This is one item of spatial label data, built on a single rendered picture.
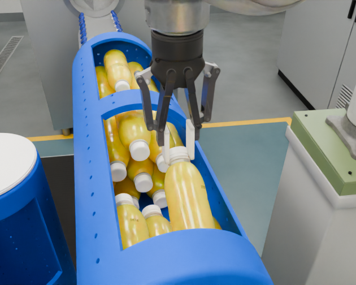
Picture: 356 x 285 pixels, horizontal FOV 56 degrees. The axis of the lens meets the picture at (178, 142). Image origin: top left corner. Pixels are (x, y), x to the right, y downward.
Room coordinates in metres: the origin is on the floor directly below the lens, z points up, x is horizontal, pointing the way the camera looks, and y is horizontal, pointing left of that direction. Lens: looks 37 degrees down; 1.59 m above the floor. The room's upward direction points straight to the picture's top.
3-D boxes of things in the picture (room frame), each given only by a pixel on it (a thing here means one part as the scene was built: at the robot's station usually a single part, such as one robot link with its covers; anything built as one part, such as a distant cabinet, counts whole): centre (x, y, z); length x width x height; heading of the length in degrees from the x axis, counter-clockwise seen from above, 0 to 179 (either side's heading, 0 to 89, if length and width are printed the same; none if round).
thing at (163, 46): (0.48, 0.00, 1.39); 0.08 x 0.07 x 0.09; 105
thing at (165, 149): (0.48, 0.02, 1.23); 0.03 x 0.01 x 0.07; 15
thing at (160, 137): (0.47, 0.04, 1.26); 0.03 x 0.01 x 0.05; 105
